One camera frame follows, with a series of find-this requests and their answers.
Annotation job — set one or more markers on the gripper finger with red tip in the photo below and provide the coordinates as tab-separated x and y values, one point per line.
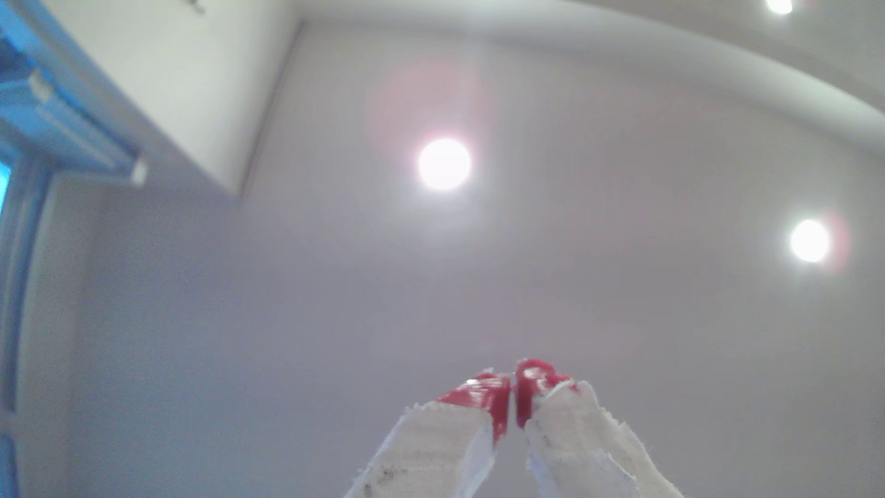
581	449
442	449

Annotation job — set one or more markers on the round ceiling light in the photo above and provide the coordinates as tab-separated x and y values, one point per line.
810	241
779	5
444	164

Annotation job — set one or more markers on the window roller blind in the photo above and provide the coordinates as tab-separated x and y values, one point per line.
62	117

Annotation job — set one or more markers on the window frame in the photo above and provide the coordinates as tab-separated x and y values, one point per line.
24	276

